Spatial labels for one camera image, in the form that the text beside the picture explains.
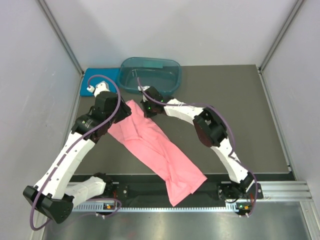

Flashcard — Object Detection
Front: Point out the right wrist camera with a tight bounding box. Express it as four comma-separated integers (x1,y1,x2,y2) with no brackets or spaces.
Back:
138,86,163,103

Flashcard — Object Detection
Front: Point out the pink t shirt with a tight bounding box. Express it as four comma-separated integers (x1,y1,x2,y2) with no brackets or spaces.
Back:
108,100,207,207

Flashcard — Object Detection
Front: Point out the folded blue t shirt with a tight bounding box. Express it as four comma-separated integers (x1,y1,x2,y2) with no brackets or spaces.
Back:
79,68,120,97

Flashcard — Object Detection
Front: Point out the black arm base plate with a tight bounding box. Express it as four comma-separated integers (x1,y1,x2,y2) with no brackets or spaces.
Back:
104,174,241,201

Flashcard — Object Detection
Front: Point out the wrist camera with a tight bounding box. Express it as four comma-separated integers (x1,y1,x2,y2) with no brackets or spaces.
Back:
86,81,110,97
138,86,163,103

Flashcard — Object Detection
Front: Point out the grey slotted cable duct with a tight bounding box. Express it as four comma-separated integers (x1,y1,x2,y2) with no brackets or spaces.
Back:
72,201,251,213

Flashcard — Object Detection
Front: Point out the teal plastic tub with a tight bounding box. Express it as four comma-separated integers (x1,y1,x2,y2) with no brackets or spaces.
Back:
116,57,182,95

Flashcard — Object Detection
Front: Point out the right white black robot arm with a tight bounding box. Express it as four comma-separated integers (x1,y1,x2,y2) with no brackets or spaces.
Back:
141,95,259,203

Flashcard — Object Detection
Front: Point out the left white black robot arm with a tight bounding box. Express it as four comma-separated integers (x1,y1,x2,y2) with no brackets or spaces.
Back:
22,90,131,224

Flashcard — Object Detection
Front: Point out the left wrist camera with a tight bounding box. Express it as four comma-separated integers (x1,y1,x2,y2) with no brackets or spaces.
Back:
86,81,110,97

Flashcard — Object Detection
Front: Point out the aluminium frame rail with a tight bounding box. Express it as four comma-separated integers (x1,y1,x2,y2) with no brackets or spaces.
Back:
259,181,315,202

